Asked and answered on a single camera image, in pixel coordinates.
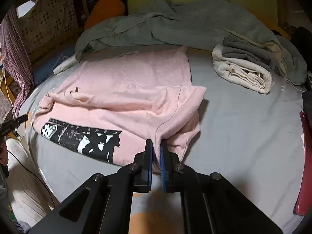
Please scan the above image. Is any light grey bed sheet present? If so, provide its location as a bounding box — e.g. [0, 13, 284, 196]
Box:
[18, 48, 304, 233]

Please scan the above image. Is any pink printed t-shirt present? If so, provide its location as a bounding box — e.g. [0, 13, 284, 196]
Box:
[33, 47, 206, 166]

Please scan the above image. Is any red object at bedside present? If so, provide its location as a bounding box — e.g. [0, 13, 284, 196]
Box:
[294, 112, 312, 216]

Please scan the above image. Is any blue pillow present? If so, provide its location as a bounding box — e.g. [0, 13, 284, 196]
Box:
[33, 45, 74, 87]

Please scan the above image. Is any folded dark grey garment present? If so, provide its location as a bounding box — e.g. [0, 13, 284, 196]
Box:
[222, 36, 278, 70]

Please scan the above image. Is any woven rattan headboard panel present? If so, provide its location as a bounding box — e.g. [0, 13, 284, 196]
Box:
[18, 0, 79, 63]

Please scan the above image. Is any checkered maroon cloth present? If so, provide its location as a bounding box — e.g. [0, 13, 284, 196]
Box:
[1, 6, 34, 117]

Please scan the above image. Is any folded cream garment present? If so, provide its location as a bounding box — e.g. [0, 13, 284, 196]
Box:
[212, 44, 273, 94]

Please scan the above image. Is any grey-green blanket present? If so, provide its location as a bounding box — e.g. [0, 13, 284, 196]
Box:
[75, 0, 307, 86]

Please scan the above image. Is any person's left hand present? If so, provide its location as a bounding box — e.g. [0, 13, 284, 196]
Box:
[0, 139, 8, 167]

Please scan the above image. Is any orange pillow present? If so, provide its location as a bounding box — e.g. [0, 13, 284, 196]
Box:
[84, 0, 125, 30]

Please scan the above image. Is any dark grey garment right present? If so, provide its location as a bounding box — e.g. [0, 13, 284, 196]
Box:
[302, 91, 312, 127]

